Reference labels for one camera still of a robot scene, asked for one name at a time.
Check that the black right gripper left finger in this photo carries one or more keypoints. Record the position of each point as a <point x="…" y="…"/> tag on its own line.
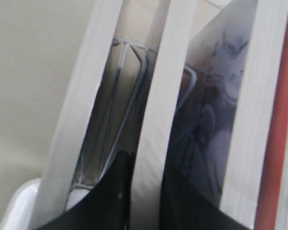
<point x="106" y="206"/>

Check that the white wire book rack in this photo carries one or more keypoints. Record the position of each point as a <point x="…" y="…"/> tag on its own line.
<point x="117" y="115"/>

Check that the red teal spine book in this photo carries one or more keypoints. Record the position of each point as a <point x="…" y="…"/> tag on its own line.
<point x="275" y="150"/>

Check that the white plastic tray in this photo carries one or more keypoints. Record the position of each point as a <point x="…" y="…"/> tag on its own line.
<point x="18" y="212"/>

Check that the blue spine book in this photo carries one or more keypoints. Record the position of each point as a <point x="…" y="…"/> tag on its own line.
<point x="170" y="35"/>

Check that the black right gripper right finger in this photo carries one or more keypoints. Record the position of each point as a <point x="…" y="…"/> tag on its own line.
<point x="189" y="201"/>

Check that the grey white spine book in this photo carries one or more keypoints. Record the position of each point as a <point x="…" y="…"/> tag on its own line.
<point x="236" y="57"/>

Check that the dark brown spine book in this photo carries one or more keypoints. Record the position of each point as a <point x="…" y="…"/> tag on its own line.
<point x="76" y="110"/>

